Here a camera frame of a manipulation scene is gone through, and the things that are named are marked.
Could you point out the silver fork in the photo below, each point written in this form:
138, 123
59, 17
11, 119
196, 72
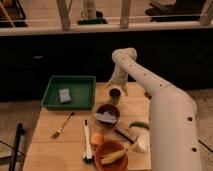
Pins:
60, 129

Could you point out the white bottle on ledge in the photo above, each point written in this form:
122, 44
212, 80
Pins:
89, 9

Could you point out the white plastic cup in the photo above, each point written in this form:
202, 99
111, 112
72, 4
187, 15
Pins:
142, 143

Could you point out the yellow banana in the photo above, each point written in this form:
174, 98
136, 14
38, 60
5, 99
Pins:
112, 157

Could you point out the orange bowl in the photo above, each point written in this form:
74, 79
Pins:
106, 148

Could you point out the translucent green cup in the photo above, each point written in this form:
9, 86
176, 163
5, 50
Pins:
114, 100

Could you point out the orange fruit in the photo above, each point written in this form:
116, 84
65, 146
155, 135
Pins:
97, 139

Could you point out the grey blue sponge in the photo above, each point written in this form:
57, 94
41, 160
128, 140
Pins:
64, 95

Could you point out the dark metal cup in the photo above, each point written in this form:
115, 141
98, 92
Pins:
115, 92

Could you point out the dark brown bowl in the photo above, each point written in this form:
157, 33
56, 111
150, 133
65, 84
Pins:
112, 109

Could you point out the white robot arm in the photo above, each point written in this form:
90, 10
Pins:
173, 135

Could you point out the green plastic tray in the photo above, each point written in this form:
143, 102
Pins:
70, 93

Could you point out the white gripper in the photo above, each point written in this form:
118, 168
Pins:
119, 77

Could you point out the grey crumpled cloth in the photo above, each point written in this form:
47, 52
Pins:
106, 117

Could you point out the green flat object on ledge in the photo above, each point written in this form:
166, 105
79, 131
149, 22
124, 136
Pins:
92, 21

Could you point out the black pole stand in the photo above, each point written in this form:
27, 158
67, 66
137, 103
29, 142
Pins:
19, 132

